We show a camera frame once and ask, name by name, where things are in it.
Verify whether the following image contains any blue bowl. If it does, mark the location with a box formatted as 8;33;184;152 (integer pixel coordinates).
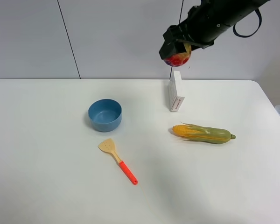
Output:
88;99;122;132

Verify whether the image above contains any red yellow toy apple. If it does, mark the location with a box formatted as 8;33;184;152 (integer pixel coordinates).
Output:
164;43;192;67

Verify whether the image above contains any yellow spatula with red handle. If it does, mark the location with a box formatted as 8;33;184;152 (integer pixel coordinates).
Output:
98;138;138;185

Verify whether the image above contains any toy corn cob with husk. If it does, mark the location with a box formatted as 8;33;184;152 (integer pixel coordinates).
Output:
172;123;236;144

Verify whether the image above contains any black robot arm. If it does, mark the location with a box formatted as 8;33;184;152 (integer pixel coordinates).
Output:
159;0;267;67

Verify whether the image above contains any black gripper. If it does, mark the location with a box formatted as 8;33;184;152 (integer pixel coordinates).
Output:
159;22;213;60

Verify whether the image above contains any white paper box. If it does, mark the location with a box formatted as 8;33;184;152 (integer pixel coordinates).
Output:
168;70;185;112

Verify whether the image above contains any black cable loop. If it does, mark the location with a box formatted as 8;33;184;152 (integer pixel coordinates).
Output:
232;8;263;37

